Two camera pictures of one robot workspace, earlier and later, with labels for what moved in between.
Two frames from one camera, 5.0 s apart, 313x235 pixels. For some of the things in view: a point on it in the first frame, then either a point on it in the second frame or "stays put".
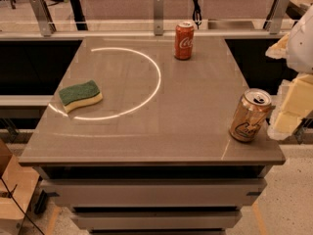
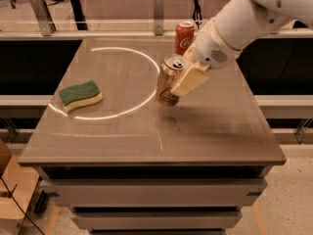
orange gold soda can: (249, 115) → (171, 69)
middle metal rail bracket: (158, 14) stays put
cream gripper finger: (297, 101) → (194, 76)
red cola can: (184, 40) stays put
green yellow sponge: (80, 95) stays put
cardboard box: (17, 186) stays put
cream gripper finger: (279, 50) → (190, 53)
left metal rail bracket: (42, 15) stays put
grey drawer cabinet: (152, 199) stays put
